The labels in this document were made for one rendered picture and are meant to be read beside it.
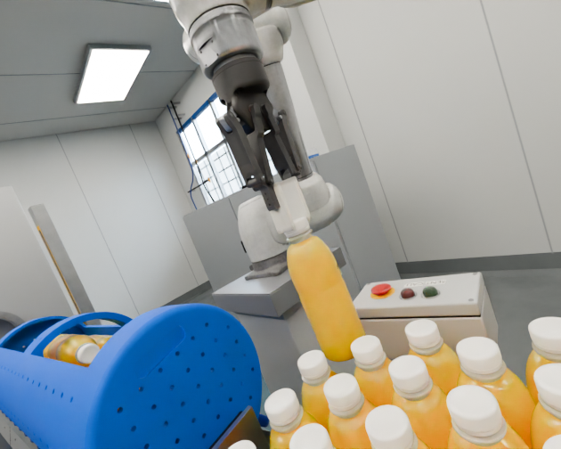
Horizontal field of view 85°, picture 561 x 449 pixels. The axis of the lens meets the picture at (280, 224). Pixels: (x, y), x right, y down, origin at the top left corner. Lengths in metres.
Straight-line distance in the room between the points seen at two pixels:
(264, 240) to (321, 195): 0.25
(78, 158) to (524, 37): 5.71
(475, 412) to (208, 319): 0.37
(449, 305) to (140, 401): 0.44
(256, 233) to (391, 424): 0.82
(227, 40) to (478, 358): 0.45
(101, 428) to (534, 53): 2.85
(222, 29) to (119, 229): 5.51
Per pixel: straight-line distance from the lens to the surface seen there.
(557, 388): 0.35
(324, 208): 1.09
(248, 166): 0.40
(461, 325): 0.53
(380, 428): 0.34
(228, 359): 0.56
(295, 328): 1.02
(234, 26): 0.46
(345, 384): 0.39
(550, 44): 2.84
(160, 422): 0.51
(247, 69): 0.44
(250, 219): 1.06
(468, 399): 0.35
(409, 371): 0.38
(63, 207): 5.82
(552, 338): 0.41
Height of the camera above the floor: 1.34
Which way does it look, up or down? 6 degrees down
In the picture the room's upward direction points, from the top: 21 degrees counter-clockwise
